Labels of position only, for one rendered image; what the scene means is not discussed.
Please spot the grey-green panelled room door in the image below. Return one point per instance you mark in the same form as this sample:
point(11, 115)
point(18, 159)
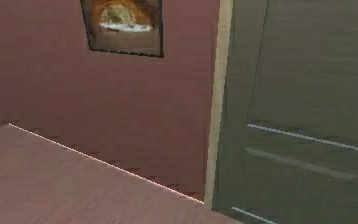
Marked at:
point(297, 110)

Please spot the dark framed brown picture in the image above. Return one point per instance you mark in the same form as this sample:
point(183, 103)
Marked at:
point(125, 30)

